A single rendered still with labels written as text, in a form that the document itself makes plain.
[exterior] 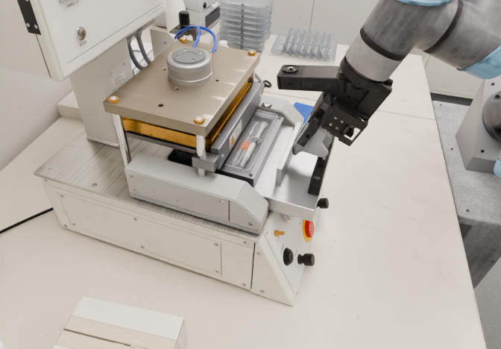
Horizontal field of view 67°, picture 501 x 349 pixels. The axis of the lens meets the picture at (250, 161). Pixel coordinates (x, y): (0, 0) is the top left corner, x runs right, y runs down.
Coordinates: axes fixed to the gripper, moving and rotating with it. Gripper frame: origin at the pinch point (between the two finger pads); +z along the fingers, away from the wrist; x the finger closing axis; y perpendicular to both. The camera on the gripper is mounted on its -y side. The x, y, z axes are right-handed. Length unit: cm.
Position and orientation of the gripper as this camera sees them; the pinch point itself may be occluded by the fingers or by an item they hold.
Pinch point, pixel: (294, 147)
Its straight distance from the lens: 71.2
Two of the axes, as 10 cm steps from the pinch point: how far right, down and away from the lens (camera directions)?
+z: -3.6, 6.2, 6.9
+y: 8.7, 4.9, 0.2
